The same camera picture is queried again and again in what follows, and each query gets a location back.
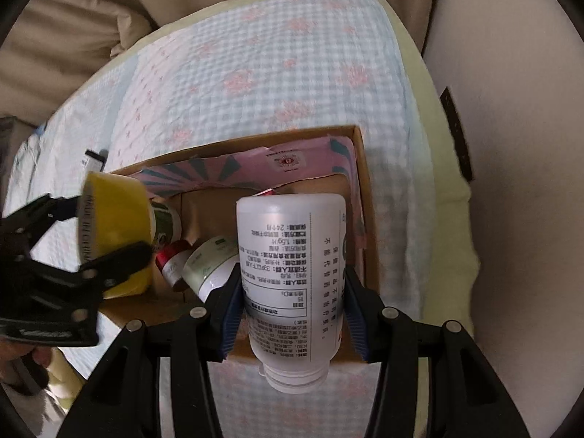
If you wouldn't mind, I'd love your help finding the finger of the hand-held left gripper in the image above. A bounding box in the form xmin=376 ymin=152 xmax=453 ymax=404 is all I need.
xmin=30 ymin=242 xmax=154 ymax=302
xmin=0 ymin=193 xmax=83 ymax=262

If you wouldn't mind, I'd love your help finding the pale green mattress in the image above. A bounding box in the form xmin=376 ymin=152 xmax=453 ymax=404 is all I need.
xmin=109 ymin=0 xmax=478 ymax=344

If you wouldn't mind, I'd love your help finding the pale green jar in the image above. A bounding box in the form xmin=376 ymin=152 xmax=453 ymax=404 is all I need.
xmin=182 ymin=236 xmax=241 ymax=302

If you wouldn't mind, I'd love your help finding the small white dark-topped jar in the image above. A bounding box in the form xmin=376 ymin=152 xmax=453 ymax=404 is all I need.
xmin=82 ymin=148 xmax=109 ymax=174

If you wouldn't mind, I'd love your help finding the person's left hand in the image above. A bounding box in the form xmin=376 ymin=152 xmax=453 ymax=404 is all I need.
xmin=0 ymin=338 xmax=56 ymax=396

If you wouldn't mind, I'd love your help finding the green and white jar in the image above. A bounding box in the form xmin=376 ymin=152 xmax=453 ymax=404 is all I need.
xmin=148 ymin=198 xmax=184 ymax=250

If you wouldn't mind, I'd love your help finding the small grey red-topped tin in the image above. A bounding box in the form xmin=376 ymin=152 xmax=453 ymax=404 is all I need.
xmin=155 ymin=239 xmax=195 ymax=291

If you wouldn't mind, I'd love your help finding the checkered floral bed sheet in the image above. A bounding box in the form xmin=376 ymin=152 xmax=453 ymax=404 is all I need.
xmin=0 ymin=0 xmax=430 ymax=438

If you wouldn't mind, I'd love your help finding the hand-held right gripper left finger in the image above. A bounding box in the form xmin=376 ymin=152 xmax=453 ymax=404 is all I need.
xmin=57 ymin=262 xmax=249 ymax=438

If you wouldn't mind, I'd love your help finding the white plastic bottle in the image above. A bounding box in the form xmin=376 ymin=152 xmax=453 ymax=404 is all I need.
xmin=235 ymin=193 xmax=349 ymax=395

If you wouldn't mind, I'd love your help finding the pink patterned cardboard box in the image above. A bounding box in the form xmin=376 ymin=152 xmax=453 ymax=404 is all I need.
xmin=98 ymin=124 xmax=380 ymax=366

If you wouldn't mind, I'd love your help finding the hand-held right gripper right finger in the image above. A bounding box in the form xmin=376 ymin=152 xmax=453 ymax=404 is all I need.
xmin=340 ymin=267 xmax=532 ymax=438

